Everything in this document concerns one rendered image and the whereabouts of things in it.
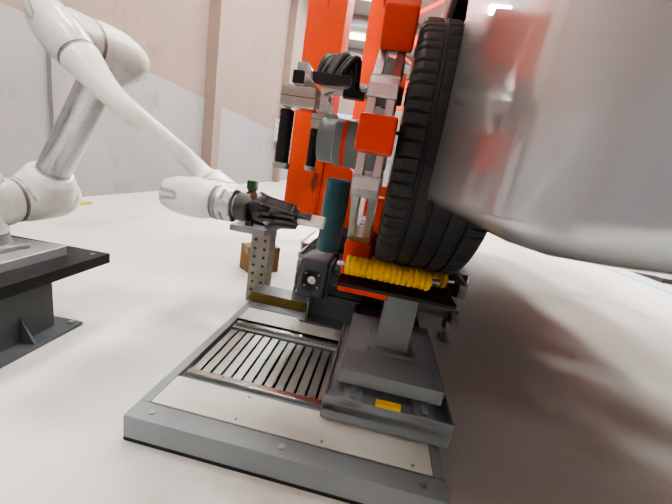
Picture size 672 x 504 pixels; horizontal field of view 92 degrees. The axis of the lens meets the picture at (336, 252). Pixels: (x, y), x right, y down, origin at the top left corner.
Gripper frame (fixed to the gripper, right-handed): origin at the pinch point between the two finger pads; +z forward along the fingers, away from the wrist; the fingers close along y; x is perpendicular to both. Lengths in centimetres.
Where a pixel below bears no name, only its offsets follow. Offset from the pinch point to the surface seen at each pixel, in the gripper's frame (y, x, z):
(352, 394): -30.3, -33.8, 19.5
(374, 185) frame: 12.4, 4.2, 14.3
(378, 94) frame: 25.8, 17.4, 11.3
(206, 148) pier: -351, 365, -321
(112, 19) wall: -110, 297, -318
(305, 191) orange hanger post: -44, 46, -18
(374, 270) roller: -12.8, -3.5, 18.5
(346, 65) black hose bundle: 25.5, 27.2, 2.3
